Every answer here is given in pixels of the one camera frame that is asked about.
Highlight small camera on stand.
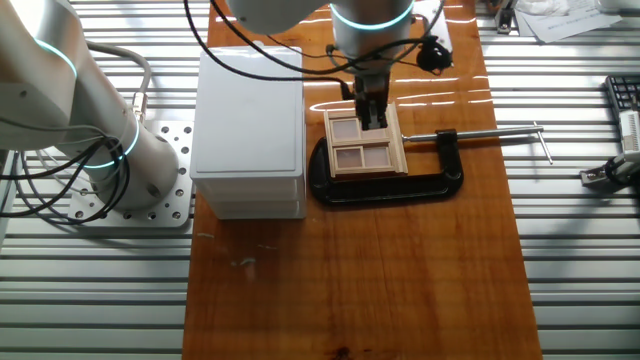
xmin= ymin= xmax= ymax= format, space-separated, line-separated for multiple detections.
xmin=579 ymin=153 xmax=640 ymax=190

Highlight silver depth camera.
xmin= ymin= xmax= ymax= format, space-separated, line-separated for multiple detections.
xmin=618 ymin=109 xmax=640 ymax=154

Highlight black C-clamp with silver screw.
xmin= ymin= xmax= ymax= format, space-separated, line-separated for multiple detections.
xmin=307 ymin=121 xmax=555 ymax=206

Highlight brown wooden board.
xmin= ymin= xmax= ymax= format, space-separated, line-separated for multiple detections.
xmin=182 ymin=0 xmax=544 ymax=360

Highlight grey metal bracket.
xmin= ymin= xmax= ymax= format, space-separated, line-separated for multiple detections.
xmin=493 ymin=0 xmax=519 ymax=35

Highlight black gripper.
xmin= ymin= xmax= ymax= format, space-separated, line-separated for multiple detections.
xmin=352 ymin=69 xmax=392 ymax=132

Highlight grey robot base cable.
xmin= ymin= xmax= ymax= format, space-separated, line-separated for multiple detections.
xmin=87 ymin=42 xmax=154 ymax=125

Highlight black keyboard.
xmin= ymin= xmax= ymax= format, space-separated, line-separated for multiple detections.
xmin=604 ymin=74 xmax=640 ymax=114

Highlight wrist camera with silver bracket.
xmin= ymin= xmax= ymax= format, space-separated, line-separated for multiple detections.
xmin=412 ymin=0 xmax=455 ymax=75

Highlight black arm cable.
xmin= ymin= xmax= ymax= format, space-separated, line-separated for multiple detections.
xmin=182 ymin=0 xmax=451 ymax=101

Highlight small wooden compartment box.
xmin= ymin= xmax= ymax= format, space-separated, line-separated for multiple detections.
xmin=322 ymin=102 xmax=410 ymax=180

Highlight white control box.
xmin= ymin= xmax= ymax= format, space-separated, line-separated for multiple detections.
xmin=189 ymin=45 xmax=309 ymax=221

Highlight white paper sheets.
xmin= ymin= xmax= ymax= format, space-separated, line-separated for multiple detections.
xmin=514 ymin=0 xmax=624 ymax=44

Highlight perforated aluminium base plate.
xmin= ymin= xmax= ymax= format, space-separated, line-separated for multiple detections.
xmin=67 ymin=119 xmax=196 ymax=236

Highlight black cable bundle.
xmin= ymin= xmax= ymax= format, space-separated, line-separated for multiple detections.
xmin=0 ymin=117 xmax=132 ymax=225

